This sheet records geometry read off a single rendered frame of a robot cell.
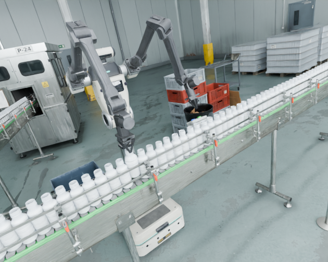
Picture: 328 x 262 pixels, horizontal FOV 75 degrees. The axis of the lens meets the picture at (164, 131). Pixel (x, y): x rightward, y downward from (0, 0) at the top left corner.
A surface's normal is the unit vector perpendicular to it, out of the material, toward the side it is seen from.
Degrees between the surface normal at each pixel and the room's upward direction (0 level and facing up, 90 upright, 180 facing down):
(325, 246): 0
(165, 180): 90
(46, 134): 90
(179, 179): 90
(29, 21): 90
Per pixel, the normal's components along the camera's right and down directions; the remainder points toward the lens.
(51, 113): 0.29, 0.33
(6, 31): 0.57, 0.23
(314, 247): -0.18, -0.90
